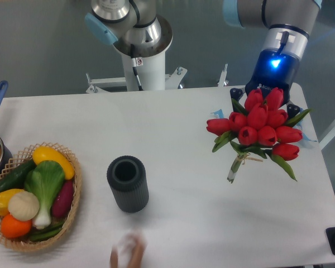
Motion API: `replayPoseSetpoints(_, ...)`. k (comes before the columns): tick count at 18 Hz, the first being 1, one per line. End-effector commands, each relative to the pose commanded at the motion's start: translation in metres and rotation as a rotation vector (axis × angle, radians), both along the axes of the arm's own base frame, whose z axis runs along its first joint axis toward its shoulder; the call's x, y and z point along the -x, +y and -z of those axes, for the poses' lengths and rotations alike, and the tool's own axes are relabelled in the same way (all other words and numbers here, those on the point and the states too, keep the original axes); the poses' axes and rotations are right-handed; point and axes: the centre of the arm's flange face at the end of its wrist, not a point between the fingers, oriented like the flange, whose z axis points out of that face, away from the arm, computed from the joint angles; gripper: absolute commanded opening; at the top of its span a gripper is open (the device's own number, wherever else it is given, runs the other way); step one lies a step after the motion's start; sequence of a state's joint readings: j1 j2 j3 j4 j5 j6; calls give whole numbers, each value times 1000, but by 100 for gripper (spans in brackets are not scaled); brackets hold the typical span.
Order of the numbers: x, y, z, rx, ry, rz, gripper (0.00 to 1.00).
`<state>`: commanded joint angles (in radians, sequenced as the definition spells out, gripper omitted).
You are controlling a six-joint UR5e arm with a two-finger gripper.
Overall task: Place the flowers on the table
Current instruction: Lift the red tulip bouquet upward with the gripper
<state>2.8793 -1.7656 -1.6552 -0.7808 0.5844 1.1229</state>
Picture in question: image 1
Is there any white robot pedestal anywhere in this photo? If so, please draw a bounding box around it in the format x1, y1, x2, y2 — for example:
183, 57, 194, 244
121, 52, 165, 92

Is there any white metal base frame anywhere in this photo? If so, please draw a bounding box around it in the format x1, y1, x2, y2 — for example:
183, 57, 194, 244
85, 63, 228, 94

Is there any green bok choy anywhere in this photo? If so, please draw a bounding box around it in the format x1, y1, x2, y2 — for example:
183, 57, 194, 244
24, 160, 65, 229

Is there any yellow bell pepper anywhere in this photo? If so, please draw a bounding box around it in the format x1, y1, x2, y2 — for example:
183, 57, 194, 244
0, 189, 24, 217

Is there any red tulip bouquet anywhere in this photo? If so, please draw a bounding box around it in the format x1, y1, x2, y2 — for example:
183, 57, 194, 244
206, 88, 310, 183

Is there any green bean pod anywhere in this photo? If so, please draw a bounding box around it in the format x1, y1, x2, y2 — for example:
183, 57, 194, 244
28, 221, 64, 242

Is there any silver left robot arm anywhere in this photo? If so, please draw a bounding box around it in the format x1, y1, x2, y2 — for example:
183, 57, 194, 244
85, 1, 308, 118

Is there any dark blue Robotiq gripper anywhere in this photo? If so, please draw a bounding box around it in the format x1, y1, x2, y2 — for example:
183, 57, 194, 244
229, 50, 300, 118

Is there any dark grey ribbed vase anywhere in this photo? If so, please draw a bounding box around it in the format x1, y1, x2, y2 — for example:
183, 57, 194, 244
107, 155, 149, 213

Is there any woven wicker basket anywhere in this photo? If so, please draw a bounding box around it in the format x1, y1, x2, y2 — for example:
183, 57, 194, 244
0, 142, 82, 252

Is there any purple sweet potato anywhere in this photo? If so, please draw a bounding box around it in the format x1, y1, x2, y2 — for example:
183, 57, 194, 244
51, 180, 74, 218

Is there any white garlic bulb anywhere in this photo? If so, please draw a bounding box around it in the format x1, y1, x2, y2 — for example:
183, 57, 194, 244
8, 191, 40, 221

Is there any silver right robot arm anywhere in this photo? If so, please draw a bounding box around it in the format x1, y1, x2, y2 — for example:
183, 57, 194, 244
222, 0, 322, 104

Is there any yellow squash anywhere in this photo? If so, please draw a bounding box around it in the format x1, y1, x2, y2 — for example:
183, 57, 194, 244
32, 146, 75, 180

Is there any orange fruit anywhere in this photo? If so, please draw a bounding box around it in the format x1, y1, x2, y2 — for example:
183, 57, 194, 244
1, 214, 32, 238

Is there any dark green cucumber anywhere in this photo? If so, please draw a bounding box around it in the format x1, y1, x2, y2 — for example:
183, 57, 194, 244
0, 159, 36, 193

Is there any blurred human hand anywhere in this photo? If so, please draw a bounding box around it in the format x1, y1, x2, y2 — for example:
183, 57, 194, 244
109, 232, 146, 268

